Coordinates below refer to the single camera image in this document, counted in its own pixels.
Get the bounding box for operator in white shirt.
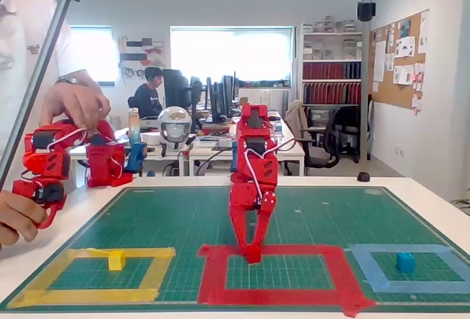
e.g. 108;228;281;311
0;0;89;187

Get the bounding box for red toy brick cube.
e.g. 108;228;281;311
244;244;262;264

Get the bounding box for white shelf with binders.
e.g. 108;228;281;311
299;21;364;107

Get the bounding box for wall tool rack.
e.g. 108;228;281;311
117;35;166;82

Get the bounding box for person's left hand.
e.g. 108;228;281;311
38;82;111;132

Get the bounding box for grey vertical pillar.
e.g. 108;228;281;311
361;0;373;162

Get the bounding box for red tape square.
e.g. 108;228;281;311
196;243;377;318

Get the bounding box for white office desk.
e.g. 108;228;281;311
68;127;192;177
189;111;306;176

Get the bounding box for white helmet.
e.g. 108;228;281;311
157;106;193;151

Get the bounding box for yellow toy brick cube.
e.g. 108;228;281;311
107;249;127;271

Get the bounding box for blue toy brick cube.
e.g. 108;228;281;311
395;251;416;273

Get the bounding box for white servo cable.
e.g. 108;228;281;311
244;137;297;202

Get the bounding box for person's left forearm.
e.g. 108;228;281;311
58;68;98;83

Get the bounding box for person's right hand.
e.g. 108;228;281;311
0;189;48;250

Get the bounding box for blue tape square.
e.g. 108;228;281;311
344;243;470;294

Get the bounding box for beige jacket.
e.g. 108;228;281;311
284;98;313;143

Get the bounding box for black office chair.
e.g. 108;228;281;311
303;104;363;168

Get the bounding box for slanted metal pole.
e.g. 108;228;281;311
0;0;84;192

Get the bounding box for small bright window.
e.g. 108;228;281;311
69;25;115;87

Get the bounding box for green cutting mat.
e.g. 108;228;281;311
0;185;470;312

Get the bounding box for red leader arm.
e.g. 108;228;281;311
12;118;134;230

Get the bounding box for black computer monitor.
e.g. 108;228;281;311
205;75;239;123
162;68;192;110

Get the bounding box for yellow tape square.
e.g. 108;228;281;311
6;246;177;309

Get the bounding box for green plant leaves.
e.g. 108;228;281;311
450;186;470;218

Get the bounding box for cork pin board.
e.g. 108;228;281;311
369;8;430;116

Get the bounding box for large bright window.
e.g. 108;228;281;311
169;24;295;87

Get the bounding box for orange and blue bottle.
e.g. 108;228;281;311
128;107;142;147

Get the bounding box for seated person in dark shirt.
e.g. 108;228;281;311
127;65;165;120

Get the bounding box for black pillar bracket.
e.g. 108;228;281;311
357;1;377;22

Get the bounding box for silver wristwatch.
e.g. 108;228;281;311
54;76;89;87

